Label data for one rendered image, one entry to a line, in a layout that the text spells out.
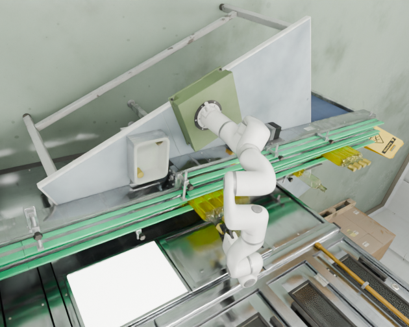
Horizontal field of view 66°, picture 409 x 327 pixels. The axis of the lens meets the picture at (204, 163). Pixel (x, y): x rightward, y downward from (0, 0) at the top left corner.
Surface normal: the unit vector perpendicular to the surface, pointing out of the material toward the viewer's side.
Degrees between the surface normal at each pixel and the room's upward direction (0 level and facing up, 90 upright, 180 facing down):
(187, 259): 90
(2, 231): 90
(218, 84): 1
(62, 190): 0
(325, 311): 90
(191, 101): 1
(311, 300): 90
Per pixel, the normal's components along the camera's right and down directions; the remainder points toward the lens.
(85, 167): 0.56, 0.51
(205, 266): 0.11, -0.83
